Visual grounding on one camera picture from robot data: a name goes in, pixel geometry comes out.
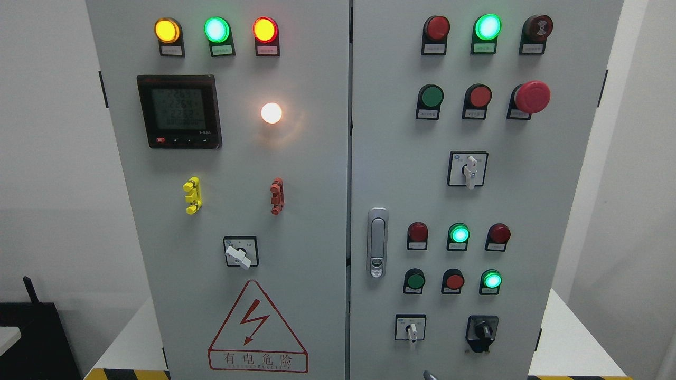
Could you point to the black box with antenna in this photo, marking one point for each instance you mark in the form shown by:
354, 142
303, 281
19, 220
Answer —
42, 351

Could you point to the dark red indicator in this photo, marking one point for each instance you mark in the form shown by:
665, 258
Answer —
498, 237
417, 236

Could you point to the white rotary switch lower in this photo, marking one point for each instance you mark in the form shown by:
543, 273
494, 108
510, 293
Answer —
410, 328

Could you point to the grey electrical cabinet right door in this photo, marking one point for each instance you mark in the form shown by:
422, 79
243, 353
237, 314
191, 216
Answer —
401, 163

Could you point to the red push button lower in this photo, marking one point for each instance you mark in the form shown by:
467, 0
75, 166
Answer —
452, 282

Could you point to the green lit indicator lower right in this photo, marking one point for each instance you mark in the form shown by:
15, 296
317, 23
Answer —
490, 282

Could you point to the green push button lower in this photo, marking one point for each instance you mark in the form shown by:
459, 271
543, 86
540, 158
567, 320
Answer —
414, 282

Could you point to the green lit indicator top right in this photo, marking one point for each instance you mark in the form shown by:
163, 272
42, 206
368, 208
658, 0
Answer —
485, 33

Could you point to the dark red buzzer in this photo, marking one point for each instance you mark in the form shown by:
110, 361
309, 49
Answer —
535, 31

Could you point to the dark red indicator middle left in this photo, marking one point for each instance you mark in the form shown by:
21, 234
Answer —
417, 236

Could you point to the yellow indicator light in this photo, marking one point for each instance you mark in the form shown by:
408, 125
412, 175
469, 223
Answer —
169, 34

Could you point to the white rotary switch left door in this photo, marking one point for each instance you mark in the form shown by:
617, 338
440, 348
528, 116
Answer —
241, 251

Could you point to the green push button upper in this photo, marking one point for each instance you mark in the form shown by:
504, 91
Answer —
429, 102

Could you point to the black rotary switch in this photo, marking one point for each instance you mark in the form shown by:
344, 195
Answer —
481, 332

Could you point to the white rotary switch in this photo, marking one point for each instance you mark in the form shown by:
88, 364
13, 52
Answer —
410, 328
467, 169

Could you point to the yellow terminal connector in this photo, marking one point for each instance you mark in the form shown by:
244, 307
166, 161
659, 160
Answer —
192, 195

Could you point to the green push button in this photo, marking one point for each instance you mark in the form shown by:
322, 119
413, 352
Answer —
414, 282
429, 102

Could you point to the black digital power meter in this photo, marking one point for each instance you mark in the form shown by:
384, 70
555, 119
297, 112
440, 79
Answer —
180, 111

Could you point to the red terminal connector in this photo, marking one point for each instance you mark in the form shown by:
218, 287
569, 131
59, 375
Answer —
277, 196

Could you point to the red emergency stop button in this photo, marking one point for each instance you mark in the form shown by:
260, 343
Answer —
528, 98

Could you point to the red electric hazard warning sticker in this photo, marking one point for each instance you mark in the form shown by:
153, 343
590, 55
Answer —
256, 337

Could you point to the silver door handle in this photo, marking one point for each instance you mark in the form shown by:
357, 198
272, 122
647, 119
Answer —
377, 223

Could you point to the grey electrical cabinet left door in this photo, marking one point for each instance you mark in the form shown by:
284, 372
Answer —
302, 250

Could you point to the red push button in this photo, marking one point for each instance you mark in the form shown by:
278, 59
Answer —
476, 100
452, 282

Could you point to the red lit indicator light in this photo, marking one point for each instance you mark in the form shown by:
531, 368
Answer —
266, 34

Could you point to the red indicator light top right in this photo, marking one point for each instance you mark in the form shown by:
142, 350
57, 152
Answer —
434, 35

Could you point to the green lit indicator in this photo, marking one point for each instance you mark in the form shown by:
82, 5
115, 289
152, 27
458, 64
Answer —
457, 237
490, 282
485, 33

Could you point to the red push button upper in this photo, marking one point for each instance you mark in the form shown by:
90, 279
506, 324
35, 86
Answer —
476, 100

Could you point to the dark red indicator middle right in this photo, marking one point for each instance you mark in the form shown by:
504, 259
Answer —
498, 237

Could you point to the white rotary switch upper right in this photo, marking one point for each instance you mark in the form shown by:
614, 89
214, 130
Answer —
467, 169

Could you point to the green lit indicator middle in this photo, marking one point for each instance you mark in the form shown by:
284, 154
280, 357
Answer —
457, 237

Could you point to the white lit indicator lamp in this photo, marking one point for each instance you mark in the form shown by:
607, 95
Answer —
271, 113

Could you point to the green indicator light top left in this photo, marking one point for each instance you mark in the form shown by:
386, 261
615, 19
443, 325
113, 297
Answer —
219, 36

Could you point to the grey electrical cabinet door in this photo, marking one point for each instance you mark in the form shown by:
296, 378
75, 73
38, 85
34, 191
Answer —
302, 250
401, 163

